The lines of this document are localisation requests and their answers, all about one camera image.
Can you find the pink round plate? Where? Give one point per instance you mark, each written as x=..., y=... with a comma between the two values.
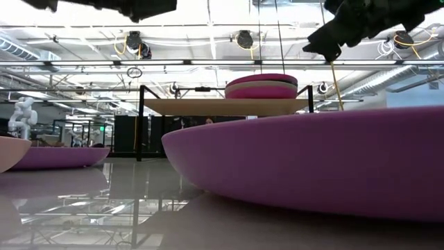
x=263, y=77

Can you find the magenta round plate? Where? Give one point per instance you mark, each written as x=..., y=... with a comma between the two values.
x=260, y=93

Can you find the purple round plate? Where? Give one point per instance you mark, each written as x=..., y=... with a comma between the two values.
x=312, y=163
x=62, y=158

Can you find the peach round plate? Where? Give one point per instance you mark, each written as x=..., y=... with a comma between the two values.
x=12, y=152

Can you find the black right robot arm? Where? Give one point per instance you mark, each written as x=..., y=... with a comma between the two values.
x=409, y=10

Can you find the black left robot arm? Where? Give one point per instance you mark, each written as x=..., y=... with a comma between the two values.
x=41, y=3

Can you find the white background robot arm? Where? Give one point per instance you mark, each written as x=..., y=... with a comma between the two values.
x=24, y=118

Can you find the wooden shelf with black legs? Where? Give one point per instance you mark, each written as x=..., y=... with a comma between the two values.
x=225, y=107

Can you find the long ceiling light bar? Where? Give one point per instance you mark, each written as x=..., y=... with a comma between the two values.
x=208, y=62

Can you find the person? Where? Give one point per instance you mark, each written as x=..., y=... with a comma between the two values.
x=209, y=121

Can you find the small white background robot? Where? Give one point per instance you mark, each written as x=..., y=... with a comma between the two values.
x=74, y=137

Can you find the silver ventilation duct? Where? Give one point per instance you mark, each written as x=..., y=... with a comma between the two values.
x=392, y=78
x=21, y=52

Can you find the black partition wall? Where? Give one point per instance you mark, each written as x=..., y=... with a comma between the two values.
x=125, y=133

